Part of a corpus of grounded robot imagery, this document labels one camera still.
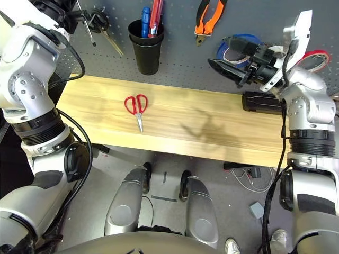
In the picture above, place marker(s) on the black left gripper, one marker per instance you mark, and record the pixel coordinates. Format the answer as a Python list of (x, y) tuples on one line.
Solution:
[(53, 10)]

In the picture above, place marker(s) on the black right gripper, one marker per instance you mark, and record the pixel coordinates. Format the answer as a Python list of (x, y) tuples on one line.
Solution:
[(262, 66)]

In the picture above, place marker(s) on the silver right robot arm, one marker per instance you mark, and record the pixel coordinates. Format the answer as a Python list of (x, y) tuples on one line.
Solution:
[(304, 92)]

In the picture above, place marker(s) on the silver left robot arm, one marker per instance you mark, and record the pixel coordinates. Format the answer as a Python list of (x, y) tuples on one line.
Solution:
[(29, 92)]

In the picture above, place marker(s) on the grey metal pegboard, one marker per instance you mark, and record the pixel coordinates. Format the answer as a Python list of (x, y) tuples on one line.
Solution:
[(182, 53)]

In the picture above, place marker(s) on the blue tape roll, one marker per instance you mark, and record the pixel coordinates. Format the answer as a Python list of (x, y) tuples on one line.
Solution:
[(220, 51)]

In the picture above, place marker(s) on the black flat tool case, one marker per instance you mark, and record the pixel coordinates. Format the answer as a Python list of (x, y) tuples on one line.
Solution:
[(254, 101)]

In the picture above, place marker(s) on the red tape roll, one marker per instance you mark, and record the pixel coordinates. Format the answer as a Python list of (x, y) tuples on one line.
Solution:
[(315, 52)]

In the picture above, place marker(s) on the black cup holder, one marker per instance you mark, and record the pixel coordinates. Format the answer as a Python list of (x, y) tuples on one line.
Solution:
[(147, 58)]

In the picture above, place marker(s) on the silver red tape hook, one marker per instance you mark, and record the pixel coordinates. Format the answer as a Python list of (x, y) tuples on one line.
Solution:
[(321, 56)]

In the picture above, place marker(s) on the short black floor tape strip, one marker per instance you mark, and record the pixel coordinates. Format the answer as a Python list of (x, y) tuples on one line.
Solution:
[(165, 177)]

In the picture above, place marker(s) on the grey foot pedal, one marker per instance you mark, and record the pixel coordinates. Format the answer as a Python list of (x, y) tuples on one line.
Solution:
[(257, 210)]

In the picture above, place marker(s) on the long black floor tape strip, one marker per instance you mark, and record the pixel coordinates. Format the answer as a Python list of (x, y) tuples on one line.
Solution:
[(164, 198)]

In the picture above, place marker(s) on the silver robot right leg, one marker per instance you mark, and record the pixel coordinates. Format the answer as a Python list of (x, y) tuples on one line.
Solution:
[(201, 211)]

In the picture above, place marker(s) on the silver robot leg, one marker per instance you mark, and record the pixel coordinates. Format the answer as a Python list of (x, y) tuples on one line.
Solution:
[(124, 206), (201, 211)]

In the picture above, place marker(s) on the white sneaker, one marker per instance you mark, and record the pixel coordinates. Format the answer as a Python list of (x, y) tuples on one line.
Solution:
[(278, 236), (232, 246)]

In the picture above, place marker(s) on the silver robot left leg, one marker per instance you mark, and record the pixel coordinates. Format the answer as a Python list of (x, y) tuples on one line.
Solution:
[(124, 206)]

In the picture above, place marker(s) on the grey robot torso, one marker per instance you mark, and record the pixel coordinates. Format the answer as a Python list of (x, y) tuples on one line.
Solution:
[(137, 246)]

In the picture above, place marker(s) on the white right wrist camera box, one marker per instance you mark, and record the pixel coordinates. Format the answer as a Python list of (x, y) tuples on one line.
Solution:
[(302, 26)]

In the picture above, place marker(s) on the black table support bracket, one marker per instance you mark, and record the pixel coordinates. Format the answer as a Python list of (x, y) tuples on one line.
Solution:
[(102, 148)]

